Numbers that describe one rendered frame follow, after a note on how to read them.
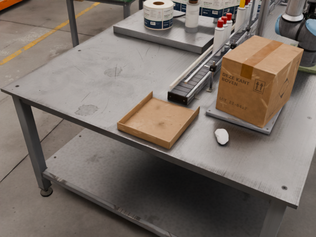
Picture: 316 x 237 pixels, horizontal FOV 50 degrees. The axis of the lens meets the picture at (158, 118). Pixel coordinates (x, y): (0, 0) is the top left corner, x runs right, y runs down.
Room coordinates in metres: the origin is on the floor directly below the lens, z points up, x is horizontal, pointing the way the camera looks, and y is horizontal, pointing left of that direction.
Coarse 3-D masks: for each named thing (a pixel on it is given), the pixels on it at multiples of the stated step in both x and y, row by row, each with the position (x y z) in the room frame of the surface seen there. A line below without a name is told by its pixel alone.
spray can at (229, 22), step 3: (228, 15) 1.91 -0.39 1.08; (231, 15) 1.91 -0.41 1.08; (228, 18) 1.91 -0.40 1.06; (228, 21) 1.90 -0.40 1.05; (231, 21) 1.91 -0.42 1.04; (228, 24) 1.90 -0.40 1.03; (231, 24) 1.91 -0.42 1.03; (228, 27) 1.90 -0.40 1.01; (231, 27) 1.91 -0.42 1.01; (228, 30) 1.90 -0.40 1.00; (228, 33) 1.90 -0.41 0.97; (228, 36) 1.90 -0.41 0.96; (228, 42) 1.90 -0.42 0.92; (225, 45) 1.90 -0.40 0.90
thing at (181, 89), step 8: (256, 16) 2.44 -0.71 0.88; (232, 32) 2.14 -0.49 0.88; (232, 40) 2.01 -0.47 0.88; (208, 56) 1.78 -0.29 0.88; (216, 56) 1.79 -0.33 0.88; (200, 64) 1.69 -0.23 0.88; (208, 64) 1.69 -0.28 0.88; (192, 72) 1.59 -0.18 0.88; (200, 72) 1.59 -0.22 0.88; (184, 80) 1.51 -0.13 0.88; (192, 80) 1.51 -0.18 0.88; (200, 80) 1.53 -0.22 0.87; (176, 88) 1.43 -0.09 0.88; (184, 88) 1.43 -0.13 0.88; (192, 88) 1.43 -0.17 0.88; (184, 96) 1.36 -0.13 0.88
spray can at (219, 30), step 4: (220, 20) 1.81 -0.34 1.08; (220, 24) 1.80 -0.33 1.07; (216, 28) 1.80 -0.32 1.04; (220, 28) 1.79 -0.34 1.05; (216, 32) 1.79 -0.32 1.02; (220, 32) 1.79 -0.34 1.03; (216, 36) 1.79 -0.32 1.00; (220, 36) 1.79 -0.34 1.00; (216, 40) 1.79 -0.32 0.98; (220, 40) 1.79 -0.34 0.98; (216, 44) 1.79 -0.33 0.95; (220, 44) 1.79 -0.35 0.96; (216, 48) 1.79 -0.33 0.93; (212, 52) 1.81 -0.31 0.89; (220, 52) 1.79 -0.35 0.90
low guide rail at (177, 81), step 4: (232, 28) 2.14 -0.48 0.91; (208, 48) 1.82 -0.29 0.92; (212, 48) 1.84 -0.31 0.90; (208, 52) 1.79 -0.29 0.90; (200, 56) 1.71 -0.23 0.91; (204, 56) 1.74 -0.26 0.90; (196, 60) 1.67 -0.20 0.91; (200, 60) 1.70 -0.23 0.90; (192, 64) 1.62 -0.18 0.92; (196, 64) 1.65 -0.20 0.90; (188, 68) 1.58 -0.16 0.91; (192, 68) 1.61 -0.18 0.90; (184, 72) 1.53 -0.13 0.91; (188, 72) 1.56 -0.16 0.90; (180, 76) 1.49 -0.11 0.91; (184, 76) 1.52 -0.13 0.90; (176, 80) 1.45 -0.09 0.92; (180, 80) 1.48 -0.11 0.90; (172, 84) 1.41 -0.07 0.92; (176, 84) 1.44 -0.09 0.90
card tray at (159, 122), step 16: (128, 112) 1.24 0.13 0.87; (144, 112) 1.29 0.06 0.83; (160, 112) 1.29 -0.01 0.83; (176, 112) 1.29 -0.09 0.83; (192, 112) 1.29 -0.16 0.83; (128, 128) 1.13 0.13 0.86; (144, 128) 1.17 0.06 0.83; (160, 128) 1.17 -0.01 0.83; (176, 128) 1.17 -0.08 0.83; (160, 144) 1.06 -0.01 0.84
